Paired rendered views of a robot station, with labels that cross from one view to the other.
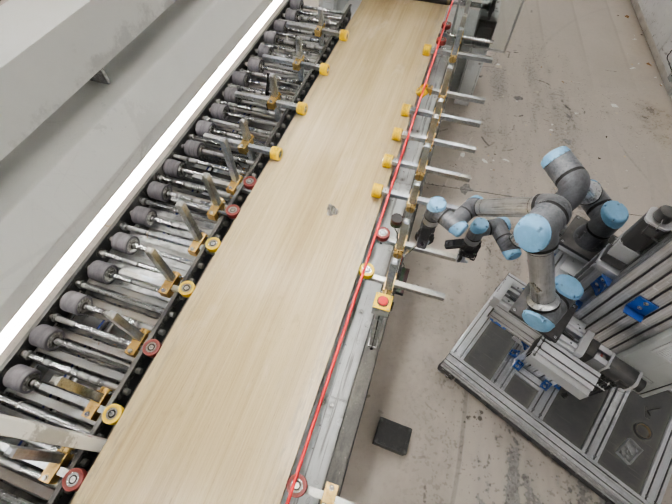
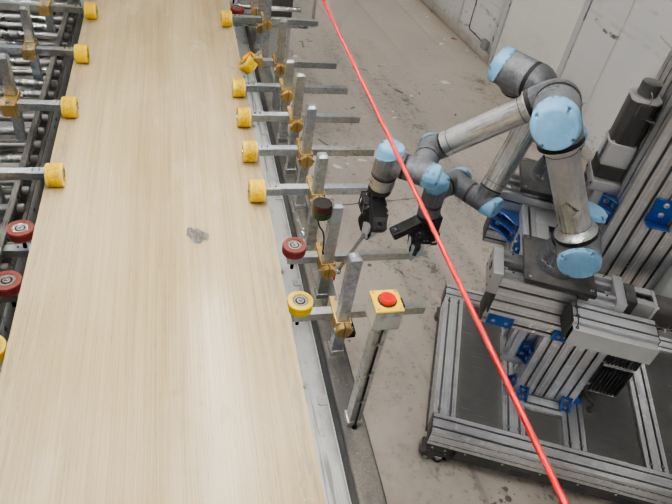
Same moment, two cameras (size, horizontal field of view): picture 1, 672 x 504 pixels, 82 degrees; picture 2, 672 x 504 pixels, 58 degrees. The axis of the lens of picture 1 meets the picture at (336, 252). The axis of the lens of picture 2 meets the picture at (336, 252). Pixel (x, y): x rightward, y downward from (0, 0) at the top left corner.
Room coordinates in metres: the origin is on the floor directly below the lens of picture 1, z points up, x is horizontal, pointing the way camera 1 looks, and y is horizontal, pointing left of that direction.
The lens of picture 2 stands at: (-0.07, 0.54, 2.24)
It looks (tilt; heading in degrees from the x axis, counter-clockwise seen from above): 42 degrees down; 323
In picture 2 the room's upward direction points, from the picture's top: 11 degrees clockwise
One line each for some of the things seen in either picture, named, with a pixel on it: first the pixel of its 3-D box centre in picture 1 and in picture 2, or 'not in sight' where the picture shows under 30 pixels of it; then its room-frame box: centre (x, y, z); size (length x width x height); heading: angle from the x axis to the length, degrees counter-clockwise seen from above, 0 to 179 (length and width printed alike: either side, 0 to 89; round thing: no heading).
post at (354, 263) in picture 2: (389, 284); (343, 312); (0.90, -0.27, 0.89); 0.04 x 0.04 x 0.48; 72
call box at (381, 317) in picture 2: (382, 305); (384, 311); (0.65, -0.19, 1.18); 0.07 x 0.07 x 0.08; 72
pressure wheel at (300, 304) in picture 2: (366, 274); (298, 311); (0.97, -0.16, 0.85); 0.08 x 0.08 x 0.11
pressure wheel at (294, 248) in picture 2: (381, 237); (293, 255); (1.21, -0.26, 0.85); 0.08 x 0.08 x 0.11
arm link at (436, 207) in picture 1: (435, 209); (389, 160); (1.04, -0.44, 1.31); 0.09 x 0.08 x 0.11; 42
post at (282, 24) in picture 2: (441, 98); (279, 68); (2.32, -0.74, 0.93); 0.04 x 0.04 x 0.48; 72
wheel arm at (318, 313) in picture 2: (402, 286); (359, 311); (0.91, -0.35, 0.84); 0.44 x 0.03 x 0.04; 72
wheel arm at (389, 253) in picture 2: (416, 247); (348, 256); (1.14, -0.44, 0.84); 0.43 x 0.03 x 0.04; 72
